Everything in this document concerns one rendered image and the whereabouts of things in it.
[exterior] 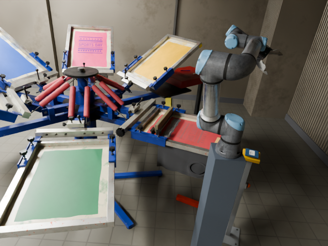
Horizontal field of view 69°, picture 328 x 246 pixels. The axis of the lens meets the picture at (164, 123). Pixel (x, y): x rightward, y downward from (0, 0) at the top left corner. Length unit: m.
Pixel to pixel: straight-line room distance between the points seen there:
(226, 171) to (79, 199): 0.86
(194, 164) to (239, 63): 1.16
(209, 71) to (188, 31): 3.86
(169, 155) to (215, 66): 1.14
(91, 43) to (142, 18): 1.75
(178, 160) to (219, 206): 0.57
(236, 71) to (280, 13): 3.60
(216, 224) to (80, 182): 0.94
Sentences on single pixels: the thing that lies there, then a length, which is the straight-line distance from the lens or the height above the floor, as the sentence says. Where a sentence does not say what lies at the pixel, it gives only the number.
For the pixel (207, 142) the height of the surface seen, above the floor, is 0.96.
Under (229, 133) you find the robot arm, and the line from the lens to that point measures 1.38.
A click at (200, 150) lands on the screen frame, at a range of 1.85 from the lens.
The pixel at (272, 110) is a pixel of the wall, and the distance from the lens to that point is 5.12.
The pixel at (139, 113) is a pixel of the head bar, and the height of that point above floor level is 1.04.
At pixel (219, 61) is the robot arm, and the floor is 1.77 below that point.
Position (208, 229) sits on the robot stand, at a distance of 1.84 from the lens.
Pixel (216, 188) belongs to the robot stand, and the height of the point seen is 0.98.
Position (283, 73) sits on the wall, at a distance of 4.90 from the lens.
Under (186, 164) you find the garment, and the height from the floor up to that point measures 0.76.
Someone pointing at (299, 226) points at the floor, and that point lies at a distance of 3.03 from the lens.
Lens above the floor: 2.01
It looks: 28 degrees down
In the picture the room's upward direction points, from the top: 5 degrees clockwise
